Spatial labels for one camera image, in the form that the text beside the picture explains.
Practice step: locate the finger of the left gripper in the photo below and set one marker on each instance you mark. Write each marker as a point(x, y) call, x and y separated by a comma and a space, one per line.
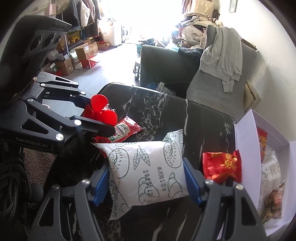
point(58, 88)
point(29, 124)

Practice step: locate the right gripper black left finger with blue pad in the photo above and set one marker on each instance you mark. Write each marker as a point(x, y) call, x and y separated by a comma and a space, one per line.
point(52, 220)

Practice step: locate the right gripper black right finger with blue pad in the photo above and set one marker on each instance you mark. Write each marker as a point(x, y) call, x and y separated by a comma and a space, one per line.
point(226, 210)

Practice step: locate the red gold snack packet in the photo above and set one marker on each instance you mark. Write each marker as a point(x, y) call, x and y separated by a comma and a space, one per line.
point(220, 167)

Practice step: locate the brown gold snack packet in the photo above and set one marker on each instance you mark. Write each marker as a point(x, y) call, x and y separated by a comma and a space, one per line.
point(273, 205)

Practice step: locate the white bread packet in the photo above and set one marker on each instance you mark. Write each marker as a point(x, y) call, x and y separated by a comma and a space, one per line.
point(270, 179)
point(143, 173)

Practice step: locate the red ketchup sachet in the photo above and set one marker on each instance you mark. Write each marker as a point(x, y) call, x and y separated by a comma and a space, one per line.
point(123, 130)

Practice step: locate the red yellow cartoon snack packet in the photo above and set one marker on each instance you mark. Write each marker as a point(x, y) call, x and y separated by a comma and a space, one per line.
point(262, 136)

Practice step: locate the cardboard box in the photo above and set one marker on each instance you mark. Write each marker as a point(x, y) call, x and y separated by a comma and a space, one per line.
point(86, 51)

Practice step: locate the lavender gift box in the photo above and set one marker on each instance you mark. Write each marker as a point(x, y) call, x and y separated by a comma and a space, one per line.
point(246, 141)

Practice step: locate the dark green sofa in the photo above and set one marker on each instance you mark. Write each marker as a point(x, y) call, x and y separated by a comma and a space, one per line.
point(167, 65)

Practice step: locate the wooden framed panel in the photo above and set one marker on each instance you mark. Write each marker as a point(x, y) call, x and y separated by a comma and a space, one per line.
point(251, 97)

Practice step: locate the grey patterned chair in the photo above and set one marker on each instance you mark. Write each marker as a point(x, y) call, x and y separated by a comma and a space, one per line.
point(207, 90)

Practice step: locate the pile of clothes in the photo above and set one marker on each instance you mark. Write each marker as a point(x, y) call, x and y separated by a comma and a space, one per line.
point(192, 29)

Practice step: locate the light grey sweatshirt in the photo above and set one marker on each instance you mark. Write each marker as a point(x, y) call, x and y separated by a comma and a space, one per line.
point(222, 56)

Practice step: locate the wall picture frame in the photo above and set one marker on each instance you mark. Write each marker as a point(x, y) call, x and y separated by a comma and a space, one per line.
point(232, 6)

